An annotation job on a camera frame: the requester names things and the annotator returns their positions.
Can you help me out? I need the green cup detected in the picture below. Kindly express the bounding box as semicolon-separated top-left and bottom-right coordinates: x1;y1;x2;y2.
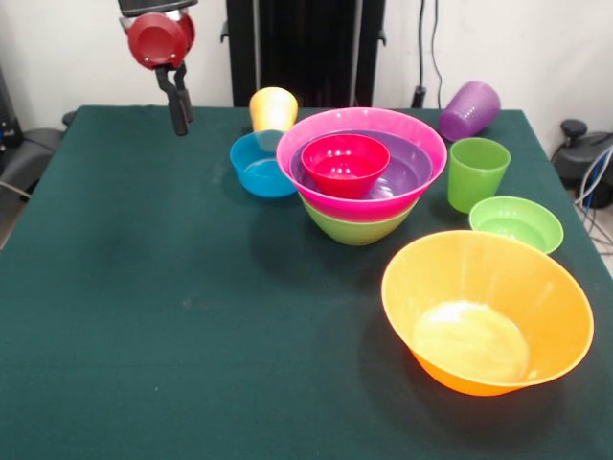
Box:
446;137;511;216

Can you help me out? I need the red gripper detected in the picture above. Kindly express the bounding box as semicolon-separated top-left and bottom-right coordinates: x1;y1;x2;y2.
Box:
125;11;197;138

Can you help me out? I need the black robot column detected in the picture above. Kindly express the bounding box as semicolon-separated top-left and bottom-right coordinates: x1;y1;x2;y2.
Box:
219;0;388;109

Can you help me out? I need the dark green tablecloth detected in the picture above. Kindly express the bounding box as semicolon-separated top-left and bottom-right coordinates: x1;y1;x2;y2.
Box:
0;103;613;460

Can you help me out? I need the medium green bowl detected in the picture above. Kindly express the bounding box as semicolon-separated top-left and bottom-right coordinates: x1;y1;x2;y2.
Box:
299;195;419;247

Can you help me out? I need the small blue bowl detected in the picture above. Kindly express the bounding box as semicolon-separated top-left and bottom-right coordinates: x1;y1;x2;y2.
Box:
229;130;298;198

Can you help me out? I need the yellow cup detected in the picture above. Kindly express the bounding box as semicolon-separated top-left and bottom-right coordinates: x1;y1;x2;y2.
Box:
248;86;300;134

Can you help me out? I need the small green bowl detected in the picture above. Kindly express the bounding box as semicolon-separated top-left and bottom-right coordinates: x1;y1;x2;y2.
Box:
468;195;565;255

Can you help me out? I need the large pink bowl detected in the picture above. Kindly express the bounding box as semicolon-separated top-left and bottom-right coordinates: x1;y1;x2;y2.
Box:
275;106;449;224

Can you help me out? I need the small red bowl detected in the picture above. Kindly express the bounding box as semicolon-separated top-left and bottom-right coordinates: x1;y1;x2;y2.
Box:
300;133;392;200

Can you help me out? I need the large orange bowl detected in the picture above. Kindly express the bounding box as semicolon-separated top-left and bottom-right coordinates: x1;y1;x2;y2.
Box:
380;229;596;398

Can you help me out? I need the purple cup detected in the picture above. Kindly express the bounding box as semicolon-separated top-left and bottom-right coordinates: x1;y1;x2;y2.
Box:
437;80;503;144

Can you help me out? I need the black wall cable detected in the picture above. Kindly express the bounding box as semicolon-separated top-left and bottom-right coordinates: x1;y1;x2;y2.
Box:
417;0;427;90
430;0;444;109

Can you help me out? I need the purple bowl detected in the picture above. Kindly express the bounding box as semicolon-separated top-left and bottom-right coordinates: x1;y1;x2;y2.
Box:
287;129;434;201

